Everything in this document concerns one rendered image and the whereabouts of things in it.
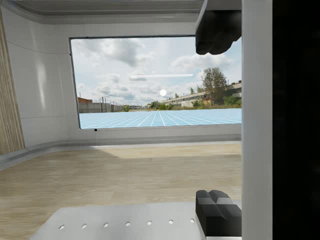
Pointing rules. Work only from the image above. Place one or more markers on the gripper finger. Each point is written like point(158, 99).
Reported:
point(220, 217)
point(217, 32)

